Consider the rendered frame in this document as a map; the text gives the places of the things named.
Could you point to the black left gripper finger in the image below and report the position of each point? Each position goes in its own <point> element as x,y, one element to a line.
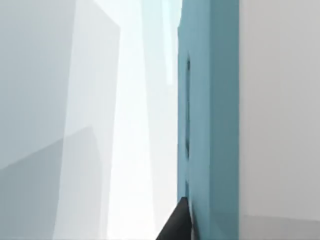
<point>179,222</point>

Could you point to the light blue rack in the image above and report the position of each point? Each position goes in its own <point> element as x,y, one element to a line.
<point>212,120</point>

